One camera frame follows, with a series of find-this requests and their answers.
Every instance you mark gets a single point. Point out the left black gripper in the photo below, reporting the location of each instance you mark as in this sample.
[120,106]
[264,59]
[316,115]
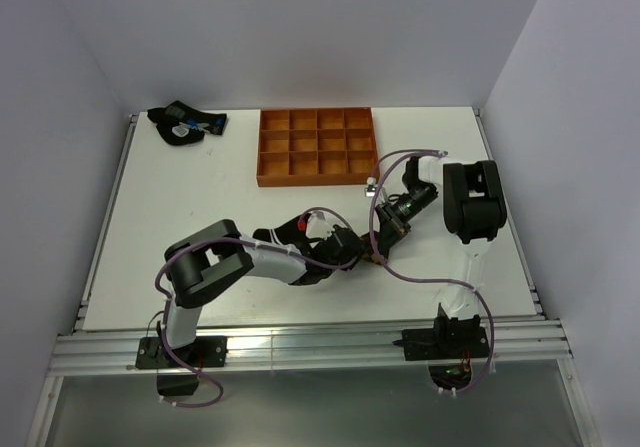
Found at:
[352,257]

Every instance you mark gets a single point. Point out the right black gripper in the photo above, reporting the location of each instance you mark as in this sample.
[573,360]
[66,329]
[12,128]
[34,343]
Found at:
[391,228]

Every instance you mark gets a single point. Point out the brown yellow argyle sock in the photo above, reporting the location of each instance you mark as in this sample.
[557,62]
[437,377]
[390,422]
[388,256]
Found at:
[368,252]

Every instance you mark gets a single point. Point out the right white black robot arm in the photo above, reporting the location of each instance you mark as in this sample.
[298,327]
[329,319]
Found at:
[473,209]

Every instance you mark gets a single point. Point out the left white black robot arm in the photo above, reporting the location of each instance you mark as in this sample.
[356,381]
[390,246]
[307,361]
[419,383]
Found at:
[203,266]

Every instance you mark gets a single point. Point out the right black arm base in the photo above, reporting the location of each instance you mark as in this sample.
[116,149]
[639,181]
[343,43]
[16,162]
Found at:
[425,344]

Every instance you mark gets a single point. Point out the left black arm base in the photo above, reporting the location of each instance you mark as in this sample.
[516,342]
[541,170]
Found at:
[204,352]

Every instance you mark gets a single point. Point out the black white striped sock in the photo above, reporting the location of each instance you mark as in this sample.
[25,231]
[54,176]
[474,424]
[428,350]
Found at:
[292,232]

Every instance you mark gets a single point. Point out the orange compartment tray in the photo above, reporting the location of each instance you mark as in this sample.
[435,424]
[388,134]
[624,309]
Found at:
[316,147]

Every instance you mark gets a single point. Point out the black blue sock pile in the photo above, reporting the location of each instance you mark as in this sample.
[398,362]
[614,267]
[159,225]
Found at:
[181,125]

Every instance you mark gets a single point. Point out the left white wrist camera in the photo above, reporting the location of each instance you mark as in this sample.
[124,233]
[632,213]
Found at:
[314,225]

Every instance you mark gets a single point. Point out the aluminium front rail frame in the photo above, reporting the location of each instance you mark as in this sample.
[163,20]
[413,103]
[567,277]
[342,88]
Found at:
[312,346]

